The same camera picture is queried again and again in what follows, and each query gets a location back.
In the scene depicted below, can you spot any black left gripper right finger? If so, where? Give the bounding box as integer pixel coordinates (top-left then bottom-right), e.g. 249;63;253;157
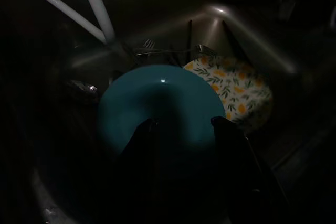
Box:
211;115;292;224

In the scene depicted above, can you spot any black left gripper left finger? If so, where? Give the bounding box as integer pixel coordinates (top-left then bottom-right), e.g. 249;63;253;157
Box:
112;118;163;224

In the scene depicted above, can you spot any teal plate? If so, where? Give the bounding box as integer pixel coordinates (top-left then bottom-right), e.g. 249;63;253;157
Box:
96;64;227;156

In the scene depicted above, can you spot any lemon print teal-rimmed plate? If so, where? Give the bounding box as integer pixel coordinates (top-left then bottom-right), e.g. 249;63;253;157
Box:
182;56;274;134

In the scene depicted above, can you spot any stainless steel sink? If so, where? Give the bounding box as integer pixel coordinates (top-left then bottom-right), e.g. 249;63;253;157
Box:
0;0;336;224

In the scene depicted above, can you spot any long white hose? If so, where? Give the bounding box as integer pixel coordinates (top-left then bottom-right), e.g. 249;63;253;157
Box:
77;0;116;41

